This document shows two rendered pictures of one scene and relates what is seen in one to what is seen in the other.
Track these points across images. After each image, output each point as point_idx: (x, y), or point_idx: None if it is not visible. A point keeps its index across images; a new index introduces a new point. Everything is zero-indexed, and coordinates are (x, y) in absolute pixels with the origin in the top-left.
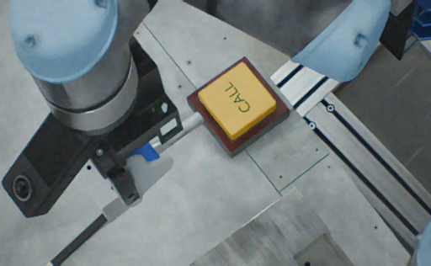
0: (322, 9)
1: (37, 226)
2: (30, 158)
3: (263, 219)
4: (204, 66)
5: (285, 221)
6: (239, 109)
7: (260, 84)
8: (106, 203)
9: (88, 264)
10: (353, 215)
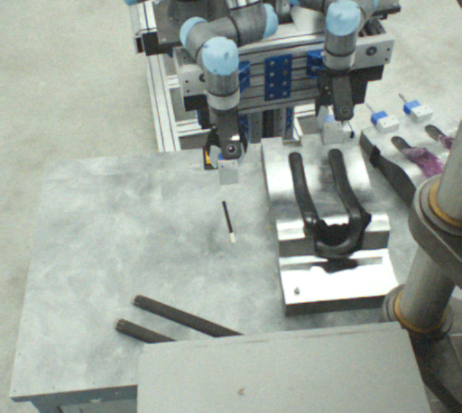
0: (262, 12)
1: (213, 232)
2: (225, 139)
3: (265, 150)
4: (195, 160)
5: (270, 145)
6: (220, 151)
7: None
8: (237, 167)
9: (239, 222)
10: None
